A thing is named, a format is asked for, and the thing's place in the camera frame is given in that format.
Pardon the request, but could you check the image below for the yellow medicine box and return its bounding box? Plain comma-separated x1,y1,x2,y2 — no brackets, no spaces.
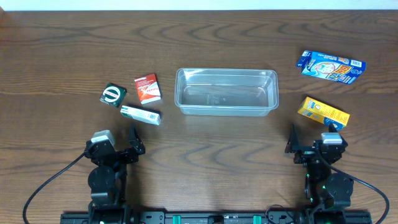
297,97,350,130

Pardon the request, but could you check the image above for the blue Kool Fever box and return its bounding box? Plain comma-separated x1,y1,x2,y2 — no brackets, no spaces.
296,50,366,85

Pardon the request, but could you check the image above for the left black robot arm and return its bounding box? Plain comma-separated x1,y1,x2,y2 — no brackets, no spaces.
83,126,146,215

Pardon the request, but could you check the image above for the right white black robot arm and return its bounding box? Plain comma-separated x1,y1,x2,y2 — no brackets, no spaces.
285,124,353,215

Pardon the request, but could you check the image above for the clear plastic container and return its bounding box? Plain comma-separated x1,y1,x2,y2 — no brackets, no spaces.
174,68,279,116

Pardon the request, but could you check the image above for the white green Panadol box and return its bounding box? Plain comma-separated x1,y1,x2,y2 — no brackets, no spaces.
120,105,161,125

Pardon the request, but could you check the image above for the green round-logo box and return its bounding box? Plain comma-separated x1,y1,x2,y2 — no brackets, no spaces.
99,83,127,108

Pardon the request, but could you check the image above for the red medicine box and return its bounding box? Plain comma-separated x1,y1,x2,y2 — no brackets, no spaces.
134,73,161,105

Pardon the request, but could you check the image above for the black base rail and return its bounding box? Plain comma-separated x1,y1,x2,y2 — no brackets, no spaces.
60,210,373,224

